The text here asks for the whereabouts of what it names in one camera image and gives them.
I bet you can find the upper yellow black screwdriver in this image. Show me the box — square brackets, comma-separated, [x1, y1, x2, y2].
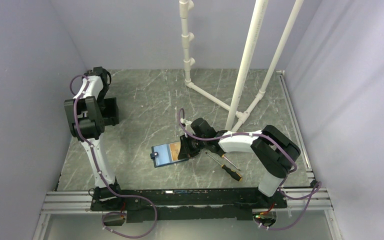
[221, 154, 241, 171]

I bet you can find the black card storage box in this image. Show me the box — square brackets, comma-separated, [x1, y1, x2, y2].
[101, 97, 120, 126]

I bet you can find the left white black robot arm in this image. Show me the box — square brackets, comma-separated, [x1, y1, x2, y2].
[63, 66, 124, 210]

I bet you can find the dark blue card holder wallet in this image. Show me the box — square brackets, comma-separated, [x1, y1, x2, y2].
[150, 143, 189, 168]

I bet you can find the white PVC pipe frame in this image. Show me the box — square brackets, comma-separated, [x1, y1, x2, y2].
[178, 0, 304, 132]

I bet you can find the aluminium extrusion rail frame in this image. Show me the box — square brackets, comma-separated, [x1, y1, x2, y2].
[34, 69, 342, 240]

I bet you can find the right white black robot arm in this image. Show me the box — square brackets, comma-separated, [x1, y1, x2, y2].
[177, 117, 301, 208]

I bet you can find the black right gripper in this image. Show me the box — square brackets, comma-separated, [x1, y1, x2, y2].
[177, 132, 208, 160]

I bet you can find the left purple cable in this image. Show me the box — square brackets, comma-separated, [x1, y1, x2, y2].
[69, 75, 158, 239]

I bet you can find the yellow black screwdriver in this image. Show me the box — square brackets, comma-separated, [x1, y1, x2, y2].
[205, 152, 243, 182]
[221, 154, 241, 171]

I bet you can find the lower yellow black screwdriver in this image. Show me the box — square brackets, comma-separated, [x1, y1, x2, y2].
[205, 152, 243, 182]

